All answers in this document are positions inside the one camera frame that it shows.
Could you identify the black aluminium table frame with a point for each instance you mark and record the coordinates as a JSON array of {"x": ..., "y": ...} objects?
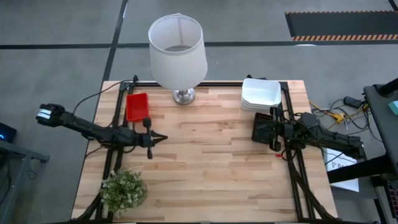
[{"x": 298, "y": 174}]

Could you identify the black box with blue light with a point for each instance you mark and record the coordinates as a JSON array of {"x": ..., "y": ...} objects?
[{"x": 7, "y": 133}]

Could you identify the grey metal cart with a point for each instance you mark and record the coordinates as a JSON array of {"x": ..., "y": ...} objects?
[{"x": 18, "y": 155}]

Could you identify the black hazard-striped floor mat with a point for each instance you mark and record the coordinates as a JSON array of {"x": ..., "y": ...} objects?
[{"x": 342, "y": 23}]

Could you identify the white paper sheet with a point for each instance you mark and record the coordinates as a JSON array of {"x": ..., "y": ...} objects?
[{"x": 343, "y": 174}]

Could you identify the red plastic basket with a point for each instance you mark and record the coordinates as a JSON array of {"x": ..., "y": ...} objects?
[{"x": 136, "y": 107}]

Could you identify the black power adapter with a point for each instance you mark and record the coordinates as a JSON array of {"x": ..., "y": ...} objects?
[{"x": 352, "y": 102}]

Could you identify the black desk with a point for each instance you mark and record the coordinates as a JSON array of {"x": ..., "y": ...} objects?
[{"x": 381, "y": 124}]

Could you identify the white plastic storage bin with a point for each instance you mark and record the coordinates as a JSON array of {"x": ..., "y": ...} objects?
[
  {"x": 252, "y": 109},
  {"x": 261, "y": 91}
]

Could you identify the silver lamp with white shade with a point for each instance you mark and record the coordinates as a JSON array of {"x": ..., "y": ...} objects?
[{"x": 178, "y": 62}]

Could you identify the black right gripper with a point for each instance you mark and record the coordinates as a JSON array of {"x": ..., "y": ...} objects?
[{"x": 284, "y": 132}]

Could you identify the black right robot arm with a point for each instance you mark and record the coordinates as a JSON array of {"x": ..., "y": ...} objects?
[{"x": 335, "y": 140}]

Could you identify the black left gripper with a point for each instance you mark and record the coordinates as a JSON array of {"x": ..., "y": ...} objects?
[{"x": 146, "y": 140}]

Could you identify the plant in striped pot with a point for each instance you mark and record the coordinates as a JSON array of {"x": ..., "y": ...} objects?
[{"x": 124, "y": 191}]

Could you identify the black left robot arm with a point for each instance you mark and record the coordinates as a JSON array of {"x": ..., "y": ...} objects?
[{"x": 93, "y": 130}]

